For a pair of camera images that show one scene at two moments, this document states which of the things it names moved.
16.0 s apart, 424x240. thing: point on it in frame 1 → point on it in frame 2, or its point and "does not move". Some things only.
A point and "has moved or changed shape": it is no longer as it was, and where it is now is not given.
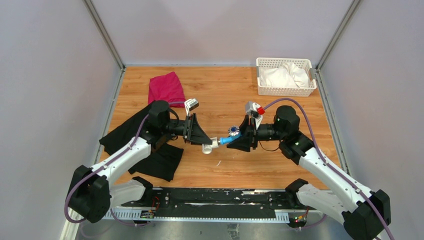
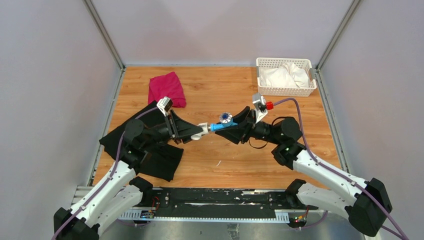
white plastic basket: (285, 77) does not move
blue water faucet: (234, 132) has moved or changed shape
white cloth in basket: (288, 75) does not move
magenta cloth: (168, 88) does not move
